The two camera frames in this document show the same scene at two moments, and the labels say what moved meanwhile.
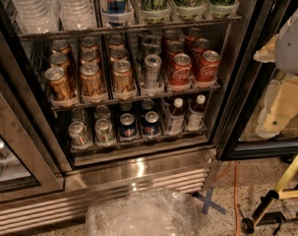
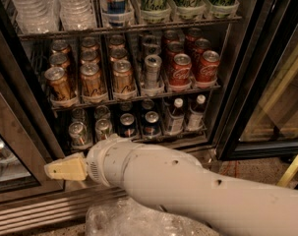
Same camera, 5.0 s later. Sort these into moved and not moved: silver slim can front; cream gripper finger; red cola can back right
Moved: cream gripper finger
Not moved: red cola can back right; silver slim can front
